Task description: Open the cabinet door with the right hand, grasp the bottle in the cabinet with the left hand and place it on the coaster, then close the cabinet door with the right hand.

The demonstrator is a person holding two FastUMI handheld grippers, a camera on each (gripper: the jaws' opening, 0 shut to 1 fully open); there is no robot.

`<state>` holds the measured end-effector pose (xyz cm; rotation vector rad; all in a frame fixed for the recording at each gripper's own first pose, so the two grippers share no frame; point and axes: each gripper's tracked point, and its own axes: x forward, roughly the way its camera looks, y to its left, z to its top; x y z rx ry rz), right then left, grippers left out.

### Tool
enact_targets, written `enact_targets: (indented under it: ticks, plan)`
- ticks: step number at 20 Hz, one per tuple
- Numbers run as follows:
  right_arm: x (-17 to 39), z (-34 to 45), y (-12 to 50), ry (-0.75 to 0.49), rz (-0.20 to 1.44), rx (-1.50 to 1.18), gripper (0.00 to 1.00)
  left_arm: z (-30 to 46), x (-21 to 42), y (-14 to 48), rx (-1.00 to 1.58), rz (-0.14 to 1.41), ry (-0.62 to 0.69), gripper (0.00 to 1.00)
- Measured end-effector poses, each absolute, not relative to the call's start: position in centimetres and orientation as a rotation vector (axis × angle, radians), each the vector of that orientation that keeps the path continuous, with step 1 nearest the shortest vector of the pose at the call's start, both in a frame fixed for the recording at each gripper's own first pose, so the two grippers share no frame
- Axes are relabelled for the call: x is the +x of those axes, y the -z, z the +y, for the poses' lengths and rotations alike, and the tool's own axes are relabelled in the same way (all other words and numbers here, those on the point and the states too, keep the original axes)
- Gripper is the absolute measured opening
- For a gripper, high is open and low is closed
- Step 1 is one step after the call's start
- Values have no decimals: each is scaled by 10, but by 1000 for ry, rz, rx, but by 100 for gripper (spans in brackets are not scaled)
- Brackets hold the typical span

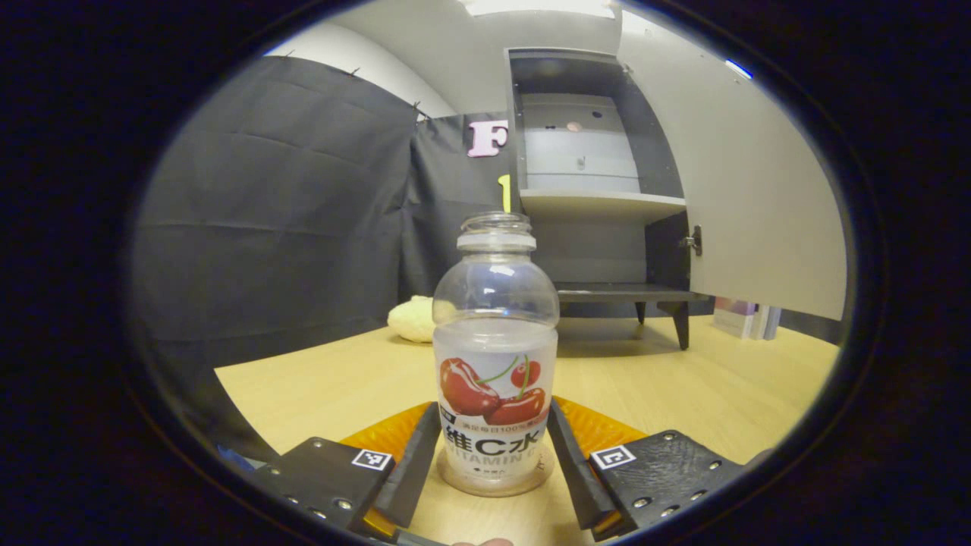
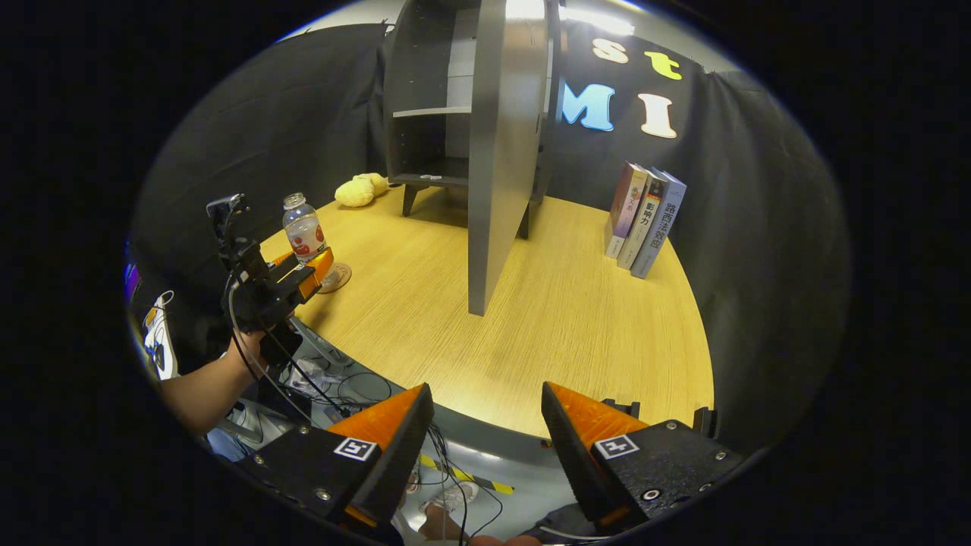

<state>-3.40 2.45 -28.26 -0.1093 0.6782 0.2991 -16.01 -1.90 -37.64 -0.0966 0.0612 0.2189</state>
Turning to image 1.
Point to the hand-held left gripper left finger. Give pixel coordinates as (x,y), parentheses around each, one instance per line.
(417,470)

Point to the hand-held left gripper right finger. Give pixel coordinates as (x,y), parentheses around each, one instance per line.
(576,474)

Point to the clear bottle with cherry label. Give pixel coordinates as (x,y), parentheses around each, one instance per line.
(493,334)

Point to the dark grey cabinet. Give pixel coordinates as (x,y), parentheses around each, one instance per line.
(592,258)

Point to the metal door hinge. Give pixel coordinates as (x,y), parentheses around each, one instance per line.
(694,241)

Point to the cream plush toy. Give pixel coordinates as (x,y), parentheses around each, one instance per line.
(413,320)

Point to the grey cover book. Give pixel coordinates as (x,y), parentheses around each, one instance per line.
(761,322)

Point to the ceiling light panel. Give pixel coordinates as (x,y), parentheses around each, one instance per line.
(538,6)
(738,69)

